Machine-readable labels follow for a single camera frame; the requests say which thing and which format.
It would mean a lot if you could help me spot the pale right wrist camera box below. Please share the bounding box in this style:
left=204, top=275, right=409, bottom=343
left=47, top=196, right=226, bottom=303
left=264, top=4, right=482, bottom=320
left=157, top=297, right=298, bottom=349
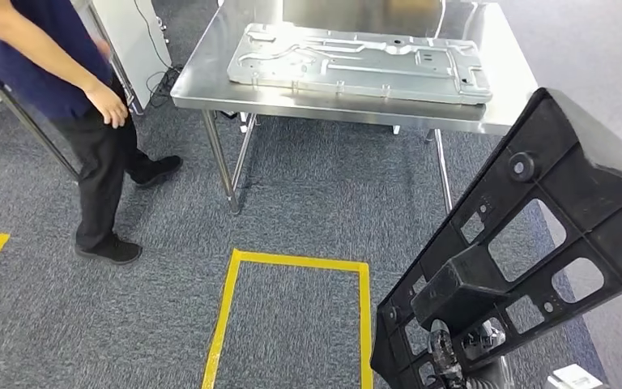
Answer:
left=545, top=364, right=608, bottom=389

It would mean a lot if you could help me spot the stamped sheet metal panel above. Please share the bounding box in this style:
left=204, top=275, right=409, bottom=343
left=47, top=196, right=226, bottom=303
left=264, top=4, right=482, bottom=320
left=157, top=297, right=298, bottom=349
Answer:
left=226, top=22, right=494, bottom=106

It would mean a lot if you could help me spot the black plastic plate frame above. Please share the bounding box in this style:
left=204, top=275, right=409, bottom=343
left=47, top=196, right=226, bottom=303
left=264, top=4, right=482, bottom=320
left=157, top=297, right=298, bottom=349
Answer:
left=369, top=87, right=622, bottom=389

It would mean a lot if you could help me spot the person's hand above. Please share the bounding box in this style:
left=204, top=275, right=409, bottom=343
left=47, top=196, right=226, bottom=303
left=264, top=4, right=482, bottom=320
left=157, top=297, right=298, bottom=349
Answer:
left=83, top=79, right=130, bottom=130

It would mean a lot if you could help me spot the thin black cabinet cable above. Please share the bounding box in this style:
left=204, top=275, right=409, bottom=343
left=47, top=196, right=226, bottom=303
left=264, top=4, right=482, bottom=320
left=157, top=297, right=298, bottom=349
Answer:
left=131, top=0, right=173, bottom=74

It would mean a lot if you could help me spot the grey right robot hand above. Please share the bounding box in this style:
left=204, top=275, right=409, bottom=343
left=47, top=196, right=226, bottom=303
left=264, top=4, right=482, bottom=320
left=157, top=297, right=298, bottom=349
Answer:
left=428, top=318, right=515, bottom=389

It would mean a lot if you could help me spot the person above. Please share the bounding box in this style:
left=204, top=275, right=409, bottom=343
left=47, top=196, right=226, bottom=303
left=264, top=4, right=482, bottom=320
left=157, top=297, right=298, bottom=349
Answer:
left=0, top=0, right=185, bottom=267

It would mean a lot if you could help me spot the stainless steel workbench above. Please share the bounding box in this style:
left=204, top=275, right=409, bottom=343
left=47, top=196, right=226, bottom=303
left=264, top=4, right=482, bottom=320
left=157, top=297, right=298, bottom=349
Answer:
left=169, top=0, right=541, bottom=216

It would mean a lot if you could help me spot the black floor cable bundle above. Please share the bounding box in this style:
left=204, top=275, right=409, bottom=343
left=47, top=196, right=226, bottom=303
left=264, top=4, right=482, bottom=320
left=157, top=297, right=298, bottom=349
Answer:
left=143, top=63, right=185, bottom=109

